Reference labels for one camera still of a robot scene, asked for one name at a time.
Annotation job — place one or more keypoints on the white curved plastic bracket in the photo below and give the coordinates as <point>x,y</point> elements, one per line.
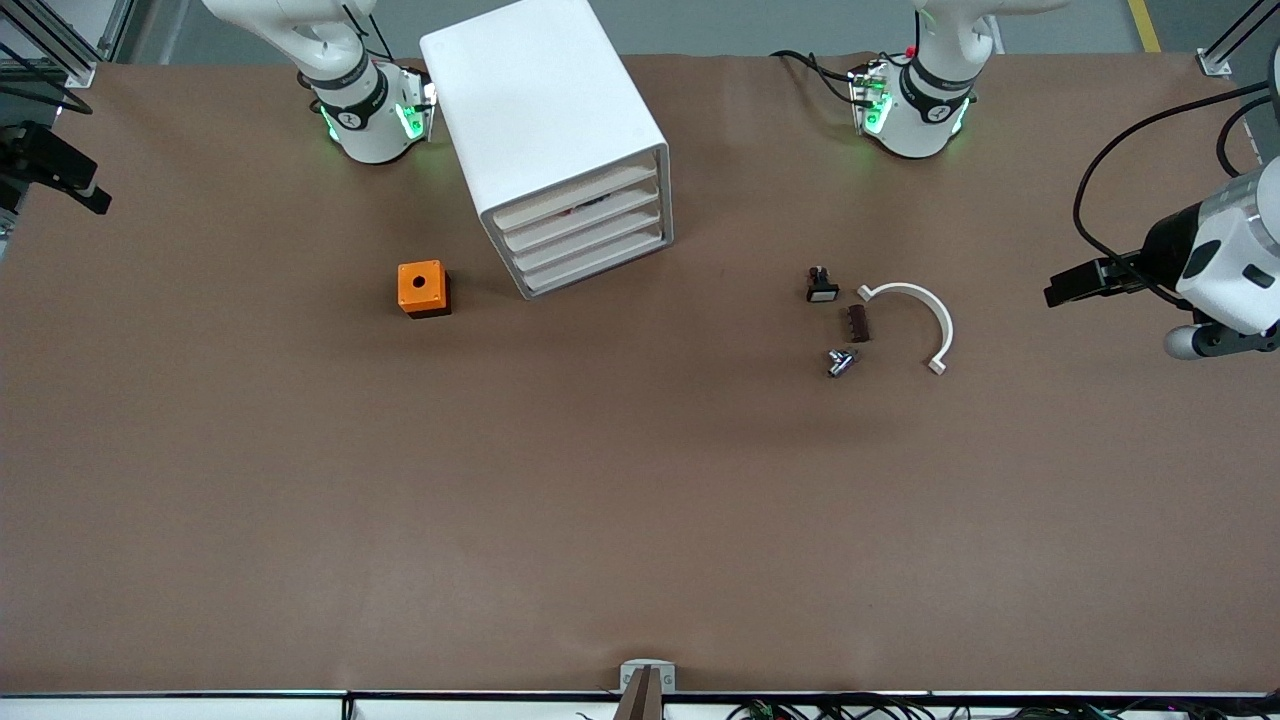
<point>940,315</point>

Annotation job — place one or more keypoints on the black white-faced push button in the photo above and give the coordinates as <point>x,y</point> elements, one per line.
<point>822,290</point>

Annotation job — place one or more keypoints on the grey metal bracket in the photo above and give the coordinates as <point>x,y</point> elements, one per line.
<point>630,672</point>

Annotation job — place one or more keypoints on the dark brown post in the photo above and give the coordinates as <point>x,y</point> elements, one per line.
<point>640,700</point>

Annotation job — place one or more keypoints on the white drawer cabinet shell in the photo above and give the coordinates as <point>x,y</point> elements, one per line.
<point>530,90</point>

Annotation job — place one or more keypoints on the white plastic drawer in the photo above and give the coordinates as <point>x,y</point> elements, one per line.
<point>585,240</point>
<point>590,262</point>
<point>545,206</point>
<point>580,219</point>

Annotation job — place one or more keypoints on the small silver connector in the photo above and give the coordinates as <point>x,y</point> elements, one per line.
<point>840,363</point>

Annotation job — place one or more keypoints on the brown terminal block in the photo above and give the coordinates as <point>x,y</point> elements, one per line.
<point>858,324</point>

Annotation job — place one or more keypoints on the aluminium frame profile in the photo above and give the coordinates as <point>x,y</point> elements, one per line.
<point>70,62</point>
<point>1215,65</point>

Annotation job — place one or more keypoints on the orange box with hole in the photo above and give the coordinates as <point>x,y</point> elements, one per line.
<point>435,275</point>

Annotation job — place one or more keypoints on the black and red small part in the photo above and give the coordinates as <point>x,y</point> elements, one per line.
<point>592,204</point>

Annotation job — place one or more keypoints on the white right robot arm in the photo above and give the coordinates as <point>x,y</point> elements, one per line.
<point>370,130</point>

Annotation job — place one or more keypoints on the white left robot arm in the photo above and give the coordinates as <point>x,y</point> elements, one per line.
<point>915,130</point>

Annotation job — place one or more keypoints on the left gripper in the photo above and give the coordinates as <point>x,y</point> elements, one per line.
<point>1163,244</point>

